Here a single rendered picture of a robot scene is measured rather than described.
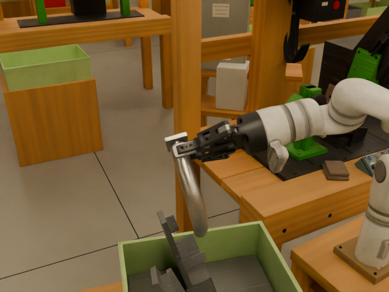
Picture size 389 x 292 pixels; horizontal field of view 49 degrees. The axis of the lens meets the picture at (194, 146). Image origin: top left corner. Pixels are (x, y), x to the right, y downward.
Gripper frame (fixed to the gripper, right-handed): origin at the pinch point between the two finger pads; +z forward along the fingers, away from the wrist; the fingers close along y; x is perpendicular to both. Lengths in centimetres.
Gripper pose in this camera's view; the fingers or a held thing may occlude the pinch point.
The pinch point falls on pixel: (184, 152)
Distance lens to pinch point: 75.7
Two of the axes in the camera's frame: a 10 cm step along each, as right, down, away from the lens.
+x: 2.8, 9.0, -3.4
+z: -9.6, 2.8, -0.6
